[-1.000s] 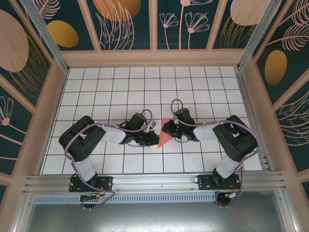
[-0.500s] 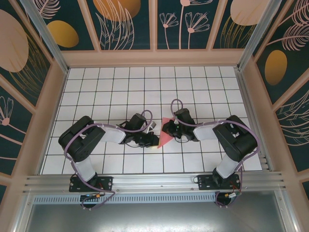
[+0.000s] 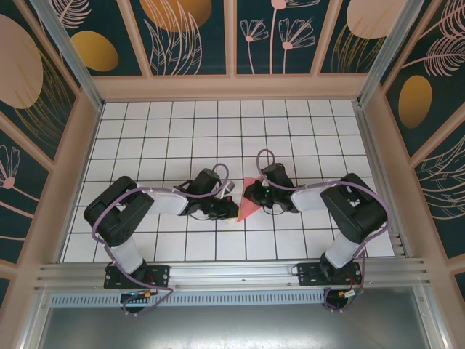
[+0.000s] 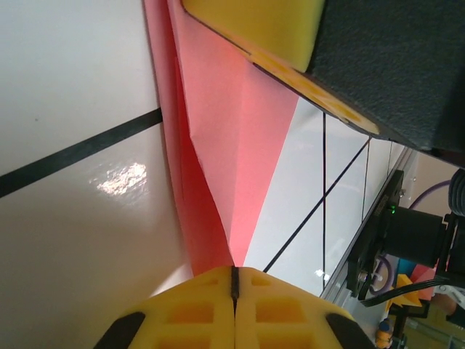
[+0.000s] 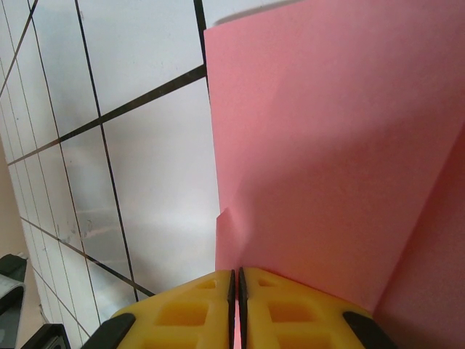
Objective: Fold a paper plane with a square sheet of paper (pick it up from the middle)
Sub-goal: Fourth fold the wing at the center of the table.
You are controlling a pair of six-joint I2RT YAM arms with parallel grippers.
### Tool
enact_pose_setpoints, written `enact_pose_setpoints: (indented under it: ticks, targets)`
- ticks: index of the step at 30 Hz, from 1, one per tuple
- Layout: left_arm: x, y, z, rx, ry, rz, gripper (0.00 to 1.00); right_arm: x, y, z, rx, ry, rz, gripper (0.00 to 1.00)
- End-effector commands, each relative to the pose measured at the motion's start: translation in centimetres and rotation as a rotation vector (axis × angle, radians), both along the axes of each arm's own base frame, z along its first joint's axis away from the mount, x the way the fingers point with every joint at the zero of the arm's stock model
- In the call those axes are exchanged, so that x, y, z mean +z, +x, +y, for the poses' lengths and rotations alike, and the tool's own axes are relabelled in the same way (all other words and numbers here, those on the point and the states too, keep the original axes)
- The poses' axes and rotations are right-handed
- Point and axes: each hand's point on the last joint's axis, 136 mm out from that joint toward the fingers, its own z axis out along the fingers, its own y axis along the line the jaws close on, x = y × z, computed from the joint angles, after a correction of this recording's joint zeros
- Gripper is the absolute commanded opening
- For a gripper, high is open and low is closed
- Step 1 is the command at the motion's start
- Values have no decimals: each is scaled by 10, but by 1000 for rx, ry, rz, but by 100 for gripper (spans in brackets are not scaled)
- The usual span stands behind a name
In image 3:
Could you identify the aluminium corner post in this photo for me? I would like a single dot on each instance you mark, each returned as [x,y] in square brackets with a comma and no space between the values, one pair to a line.
[385,51]
[72,62]

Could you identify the wall panel pink flowers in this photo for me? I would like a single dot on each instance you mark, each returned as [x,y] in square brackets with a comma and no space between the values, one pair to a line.
[276,36]

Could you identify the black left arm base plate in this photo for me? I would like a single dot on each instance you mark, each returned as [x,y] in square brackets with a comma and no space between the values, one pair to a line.
[160,276]

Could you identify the aluminium side rail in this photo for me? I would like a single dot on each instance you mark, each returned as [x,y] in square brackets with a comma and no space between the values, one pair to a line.
[381,174]

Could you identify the wall panel orange circle leaves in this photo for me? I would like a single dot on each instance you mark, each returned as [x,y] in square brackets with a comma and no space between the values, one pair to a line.
[174,36]

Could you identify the grey metal sheet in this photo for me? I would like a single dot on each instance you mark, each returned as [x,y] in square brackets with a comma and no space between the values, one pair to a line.
[232,327]

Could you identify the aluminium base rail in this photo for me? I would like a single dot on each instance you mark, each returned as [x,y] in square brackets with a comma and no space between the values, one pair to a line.
[232,272]

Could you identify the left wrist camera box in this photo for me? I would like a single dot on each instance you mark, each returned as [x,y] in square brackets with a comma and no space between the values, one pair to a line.
[229,188]

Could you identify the wall panel small orange oval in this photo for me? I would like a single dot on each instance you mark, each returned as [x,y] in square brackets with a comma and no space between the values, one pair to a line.
[109,22]

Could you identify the wall panel pale circle leaves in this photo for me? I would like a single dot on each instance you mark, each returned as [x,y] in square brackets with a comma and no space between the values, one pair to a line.
[356,36]

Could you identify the small circuit board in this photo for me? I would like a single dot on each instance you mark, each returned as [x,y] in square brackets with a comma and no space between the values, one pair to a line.
[136,296]
[350,294]

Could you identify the wall panel single flower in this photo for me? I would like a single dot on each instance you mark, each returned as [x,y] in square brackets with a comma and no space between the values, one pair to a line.
[18,189]

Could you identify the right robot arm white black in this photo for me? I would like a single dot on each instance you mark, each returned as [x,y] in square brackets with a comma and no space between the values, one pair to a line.
[309,200]

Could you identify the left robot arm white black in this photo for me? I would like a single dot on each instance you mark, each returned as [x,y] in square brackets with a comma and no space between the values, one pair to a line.
[163,203]

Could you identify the wall panel orange oval fern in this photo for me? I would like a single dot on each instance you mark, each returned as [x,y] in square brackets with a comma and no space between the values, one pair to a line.
[436,72]

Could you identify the wall panel pink leaf outlines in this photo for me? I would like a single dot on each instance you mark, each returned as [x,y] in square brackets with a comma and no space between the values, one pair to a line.
[443,189]

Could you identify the wall panel large pale oval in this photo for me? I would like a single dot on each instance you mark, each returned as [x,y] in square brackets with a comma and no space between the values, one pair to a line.
[29,72]

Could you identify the pink cloth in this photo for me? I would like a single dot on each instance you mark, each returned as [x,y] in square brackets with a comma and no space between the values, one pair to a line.
[245,211]

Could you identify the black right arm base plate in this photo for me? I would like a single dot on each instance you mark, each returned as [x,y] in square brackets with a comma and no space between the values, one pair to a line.
[309,274]

